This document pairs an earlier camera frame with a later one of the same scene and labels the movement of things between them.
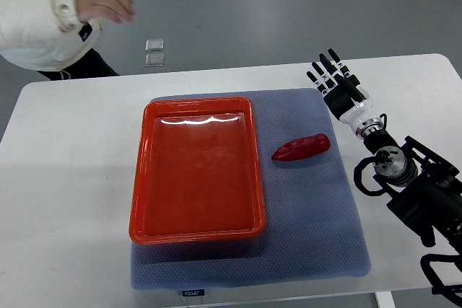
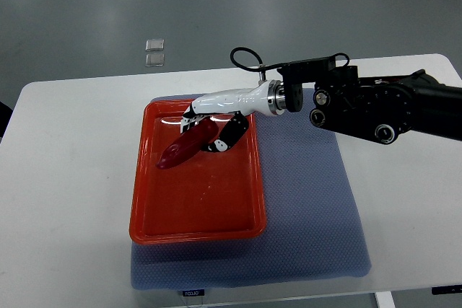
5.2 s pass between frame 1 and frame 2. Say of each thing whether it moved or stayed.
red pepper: moved
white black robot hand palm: moved
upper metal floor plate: stayed
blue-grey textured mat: stayed
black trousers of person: moved
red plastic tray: stayed
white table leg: stayed
